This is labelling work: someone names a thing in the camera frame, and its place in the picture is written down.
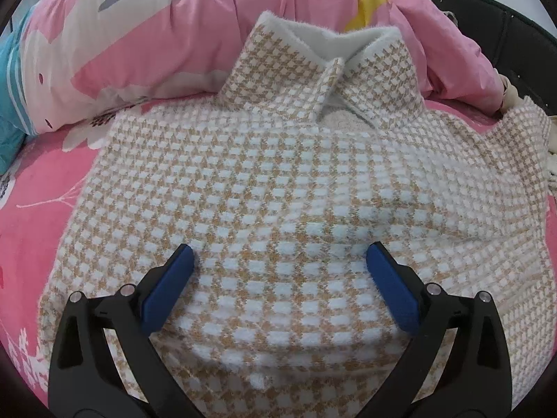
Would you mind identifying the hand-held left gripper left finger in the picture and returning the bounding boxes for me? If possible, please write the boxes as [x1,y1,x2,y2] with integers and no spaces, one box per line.
[48,244,196,418]

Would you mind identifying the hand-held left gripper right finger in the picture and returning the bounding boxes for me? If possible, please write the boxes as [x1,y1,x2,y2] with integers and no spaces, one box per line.
[366,241,514,418]

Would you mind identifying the tan white houndstooth sweater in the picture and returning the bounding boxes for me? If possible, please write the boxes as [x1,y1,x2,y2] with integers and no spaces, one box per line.
[37,11,551,418]

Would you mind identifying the pink floral bed sheet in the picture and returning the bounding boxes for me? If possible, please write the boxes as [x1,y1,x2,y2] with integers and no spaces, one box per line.
[0,96,557,405]

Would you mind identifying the beige garment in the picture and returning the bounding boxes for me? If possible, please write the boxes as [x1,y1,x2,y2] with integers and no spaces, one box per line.
[494,67,529,116]

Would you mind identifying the pink floral quilt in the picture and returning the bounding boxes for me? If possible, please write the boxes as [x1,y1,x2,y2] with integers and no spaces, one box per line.
[0,0,501,175]

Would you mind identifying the black padded headboard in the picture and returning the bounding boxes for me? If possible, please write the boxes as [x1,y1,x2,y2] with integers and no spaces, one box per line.
[409,0,557,114]

